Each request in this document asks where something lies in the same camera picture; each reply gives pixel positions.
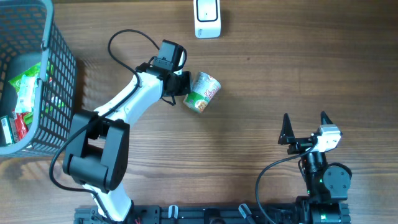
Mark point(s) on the small green box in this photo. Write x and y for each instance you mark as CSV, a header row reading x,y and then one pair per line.
x,y
9,130

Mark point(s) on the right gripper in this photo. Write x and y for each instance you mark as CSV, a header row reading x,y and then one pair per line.
x,y
287,137

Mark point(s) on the white barcode scanner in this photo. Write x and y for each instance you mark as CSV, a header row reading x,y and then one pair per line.
x,y
207,18

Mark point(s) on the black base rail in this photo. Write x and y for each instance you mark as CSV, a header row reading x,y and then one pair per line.
x,y
217,214

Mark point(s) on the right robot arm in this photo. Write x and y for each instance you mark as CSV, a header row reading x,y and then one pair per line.
x,y
327,183

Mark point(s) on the green snack bag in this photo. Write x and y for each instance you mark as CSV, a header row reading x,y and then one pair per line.
x,y
25,85

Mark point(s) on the red snack packet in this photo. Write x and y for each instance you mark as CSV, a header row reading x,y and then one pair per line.
x,y
21,126

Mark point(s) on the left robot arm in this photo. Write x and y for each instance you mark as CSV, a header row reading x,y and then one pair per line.
x,y
96,154

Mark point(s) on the cup noodles container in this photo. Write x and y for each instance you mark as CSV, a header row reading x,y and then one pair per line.
x,y
204,89

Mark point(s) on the grey plastic shopping basket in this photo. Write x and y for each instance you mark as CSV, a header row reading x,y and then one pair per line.
x,y
29,35

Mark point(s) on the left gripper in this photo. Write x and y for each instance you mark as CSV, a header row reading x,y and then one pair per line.
x,y
186,89

